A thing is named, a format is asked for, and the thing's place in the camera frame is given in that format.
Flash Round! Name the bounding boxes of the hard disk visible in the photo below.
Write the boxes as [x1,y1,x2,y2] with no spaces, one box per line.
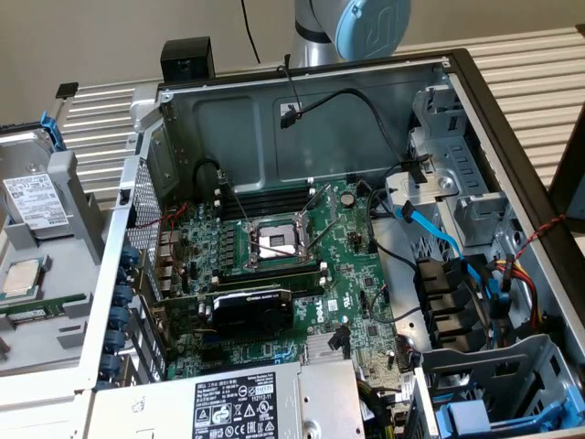
[0,112,74,241]

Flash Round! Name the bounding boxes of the empty blue disk carrier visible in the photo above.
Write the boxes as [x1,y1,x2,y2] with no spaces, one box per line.
[432,386,585,434]

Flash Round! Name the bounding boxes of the black RAM slot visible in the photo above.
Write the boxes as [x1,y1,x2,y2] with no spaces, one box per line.
[224,198,317,212]
[228,187,317,200]
[227,192,317,206]
[221,204,317,219]

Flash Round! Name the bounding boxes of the CPU socket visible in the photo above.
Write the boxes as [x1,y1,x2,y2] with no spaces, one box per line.
[241,212,321,272]

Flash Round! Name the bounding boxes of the metal socket cover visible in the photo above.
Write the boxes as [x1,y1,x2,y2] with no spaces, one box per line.
[299,182,338,230]

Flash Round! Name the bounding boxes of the thin metal locking lever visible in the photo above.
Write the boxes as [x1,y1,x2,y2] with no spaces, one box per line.
[303,217,344,256]
[218,173,252,230]

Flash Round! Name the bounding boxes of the green Dell motherboard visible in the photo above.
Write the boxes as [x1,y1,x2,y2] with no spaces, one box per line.
[154,180,415,408]

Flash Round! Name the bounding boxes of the black Nvidia graphics card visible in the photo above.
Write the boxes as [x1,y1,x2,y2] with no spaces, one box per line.
[154,285,296,340]

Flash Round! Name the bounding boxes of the open black silver PC case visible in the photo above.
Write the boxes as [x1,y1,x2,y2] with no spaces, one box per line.
[0,48,585,439]

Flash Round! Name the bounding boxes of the silver finned heatsink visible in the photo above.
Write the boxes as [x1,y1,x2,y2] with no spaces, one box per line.
[304,336,354,366]

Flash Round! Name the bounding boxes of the black box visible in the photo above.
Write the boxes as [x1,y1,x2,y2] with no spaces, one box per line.
[160,38,216,84]

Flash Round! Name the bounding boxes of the silver power supply unit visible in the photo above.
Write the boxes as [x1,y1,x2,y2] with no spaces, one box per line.
[89,359,367,439]

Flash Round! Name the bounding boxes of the grey plastic parts rack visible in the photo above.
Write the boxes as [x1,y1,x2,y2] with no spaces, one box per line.
[0,148,111,374]

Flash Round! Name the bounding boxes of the green RAM stick with label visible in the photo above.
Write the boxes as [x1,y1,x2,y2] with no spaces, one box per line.
[0,295,89,324]

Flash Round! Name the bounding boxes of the silver CPU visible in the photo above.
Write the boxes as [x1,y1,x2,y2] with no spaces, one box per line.
[2,259,48,304]

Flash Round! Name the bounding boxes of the black looped wire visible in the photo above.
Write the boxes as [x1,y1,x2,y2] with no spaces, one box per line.
[193,156,229,191]

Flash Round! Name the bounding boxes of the short red black wire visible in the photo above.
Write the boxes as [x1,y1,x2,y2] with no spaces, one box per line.
[368,284,390,317]

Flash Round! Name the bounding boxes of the thin red black wire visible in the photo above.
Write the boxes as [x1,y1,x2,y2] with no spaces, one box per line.
[279,65,306,119]
[135,202,189,230]

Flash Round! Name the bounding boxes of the short black wire with connector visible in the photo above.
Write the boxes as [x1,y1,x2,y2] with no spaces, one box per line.
[329,325,352,361]

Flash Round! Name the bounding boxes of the long black wire with connector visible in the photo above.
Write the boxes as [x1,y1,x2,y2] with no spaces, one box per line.
[278,88,431,185]

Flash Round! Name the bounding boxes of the light blue SATA wire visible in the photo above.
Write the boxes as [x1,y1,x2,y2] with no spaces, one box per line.
[395,205,516,324]

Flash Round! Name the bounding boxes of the black plastic cable holder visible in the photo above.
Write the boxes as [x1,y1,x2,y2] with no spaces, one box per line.
[413,256,486,354]

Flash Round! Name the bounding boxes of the silver metal drive bracket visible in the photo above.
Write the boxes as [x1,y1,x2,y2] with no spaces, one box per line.
[383,84,511,251]

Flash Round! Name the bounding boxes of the thin black hanging cable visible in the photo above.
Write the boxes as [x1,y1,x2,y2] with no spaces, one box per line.
[239,0,262,65]

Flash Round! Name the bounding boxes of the yellow red black power wires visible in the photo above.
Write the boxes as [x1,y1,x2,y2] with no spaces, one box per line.
[495,257,546,322]

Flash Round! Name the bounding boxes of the twisted red black wire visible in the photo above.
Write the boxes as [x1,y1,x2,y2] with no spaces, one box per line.
[515,213,569,262]

